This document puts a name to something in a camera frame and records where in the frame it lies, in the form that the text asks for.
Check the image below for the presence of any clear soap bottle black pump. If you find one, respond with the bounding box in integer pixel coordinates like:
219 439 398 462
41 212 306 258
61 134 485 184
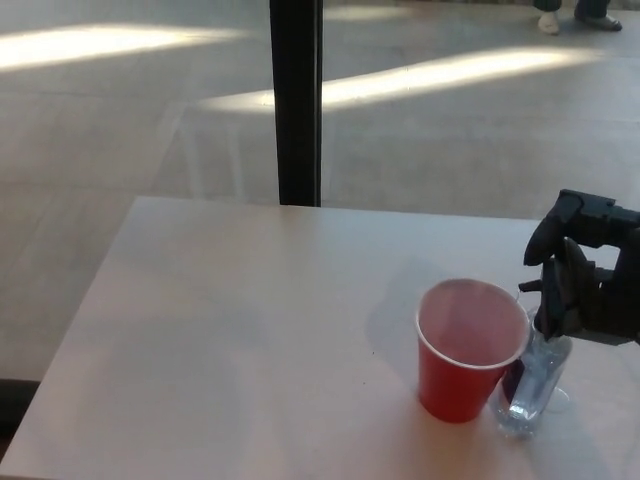
490 280 574 440

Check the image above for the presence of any red plastic cup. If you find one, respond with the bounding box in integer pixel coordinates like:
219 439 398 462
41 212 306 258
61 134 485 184
414 278 530 424

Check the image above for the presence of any black vertical window post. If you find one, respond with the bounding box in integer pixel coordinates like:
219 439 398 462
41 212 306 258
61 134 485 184
268 0 324 207

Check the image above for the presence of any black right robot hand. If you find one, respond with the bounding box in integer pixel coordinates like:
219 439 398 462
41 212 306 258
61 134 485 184
522 188 640 347

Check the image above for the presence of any dark shoe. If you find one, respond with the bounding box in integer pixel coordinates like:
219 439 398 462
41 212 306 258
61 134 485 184
573 9 624 32

